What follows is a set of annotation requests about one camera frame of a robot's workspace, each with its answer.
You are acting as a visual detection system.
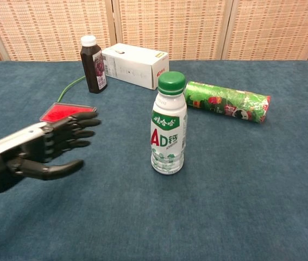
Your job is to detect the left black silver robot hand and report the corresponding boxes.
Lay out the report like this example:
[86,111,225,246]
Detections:
[0,111,102,195]

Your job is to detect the white plastic milk drink bottle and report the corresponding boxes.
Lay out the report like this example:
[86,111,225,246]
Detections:
[150,91,188,175]

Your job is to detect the green screw bottle cap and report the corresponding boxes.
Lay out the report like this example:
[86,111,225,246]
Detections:
[158,71,186,96]

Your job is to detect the dark juice bottle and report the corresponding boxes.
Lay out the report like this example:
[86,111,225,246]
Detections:
[80,35,108,94]

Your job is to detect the red ink pad clear case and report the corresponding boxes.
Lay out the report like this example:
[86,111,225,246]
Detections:
[39,102,98,128]

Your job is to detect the white cardboard box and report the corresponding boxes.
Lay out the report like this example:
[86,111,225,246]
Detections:
[101,42,170,90]

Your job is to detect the blue felt table cover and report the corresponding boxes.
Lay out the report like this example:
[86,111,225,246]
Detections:
[0,59,308,261]

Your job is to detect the green printed wrapped roll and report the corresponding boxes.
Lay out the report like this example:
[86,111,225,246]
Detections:
[184,80,271,125]

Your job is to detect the green cable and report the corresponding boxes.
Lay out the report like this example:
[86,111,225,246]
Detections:
[58,75,86,103]

